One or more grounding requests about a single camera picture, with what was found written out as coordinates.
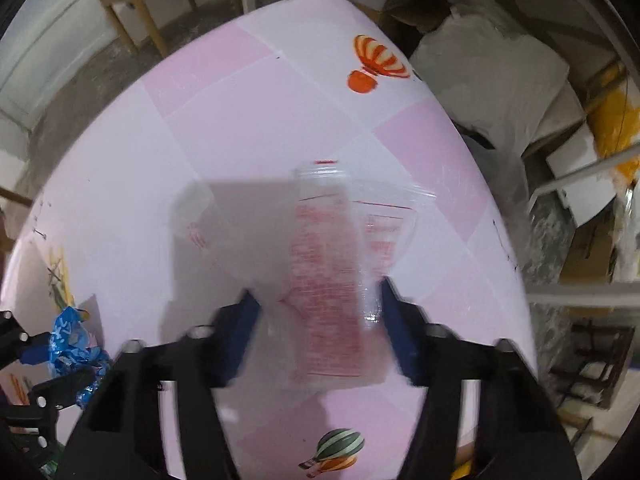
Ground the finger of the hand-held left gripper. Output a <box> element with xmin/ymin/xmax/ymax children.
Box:
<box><xmin>0</xmin><ymin>369</ymin><xmax>98</xmax><ymax>461</ymax></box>
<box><xmin>0</xmin><ymin>310</ymin><xmax>53</xmax><ymax>365</ymax></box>

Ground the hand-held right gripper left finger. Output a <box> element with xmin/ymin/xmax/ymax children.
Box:
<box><xmin>57</xmin><ymin>290</ymin><xmax>263</xmax><ymax>480</ymax></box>

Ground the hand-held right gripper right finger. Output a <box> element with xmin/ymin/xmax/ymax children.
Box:
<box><xmin>382</xmin><ymin>277</ymin><xmax>583</xmax><ymax>480</ymax></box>

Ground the blue foil wrapper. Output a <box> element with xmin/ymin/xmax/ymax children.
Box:
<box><xmin>47</xmin><ymin>305</ymin><xmax>113</xmax><ymax>408</ymax></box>

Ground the clear red-printed plastic bag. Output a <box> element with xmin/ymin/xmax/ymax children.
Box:
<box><xmin>172</xmin><ymin>160</ymin><xmax>431</xmax><ymax>391</ymax></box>

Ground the brown cardboard box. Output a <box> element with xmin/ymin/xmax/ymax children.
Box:
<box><xmin>557</xmin><ymin>210</ymin><xmax>621</xmax><ymax>283</ymax></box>

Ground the pink printed table cover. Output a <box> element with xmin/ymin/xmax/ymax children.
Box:
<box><xmin>0</xmin><ymin>0</ymin><xmax>538</xmax><ymax>480</ymax></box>

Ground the white cabinet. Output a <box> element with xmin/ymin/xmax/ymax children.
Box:
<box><xmin>545</xmin><ymin>120</ymin><xmax>626</xmax><ymax>226</ymax></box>

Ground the white stuffed bag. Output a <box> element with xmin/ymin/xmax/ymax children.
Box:
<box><xmin>407</xmin><ymin>0</ymin><xmax>586</xmax><ymax>151</ymax></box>

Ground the yellow plastic bag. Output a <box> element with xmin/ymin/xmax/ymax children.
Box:
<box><xmin>585</xmin><ymin>62</ymin><xmax>640</xmax><ymax>181</ymax></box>

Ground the white panel door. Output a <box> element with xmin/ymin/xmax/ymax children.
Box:
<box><xmin>0</xmin><ymin>0</ymin><xmax>118</xmax><ymax>131</ymax></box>

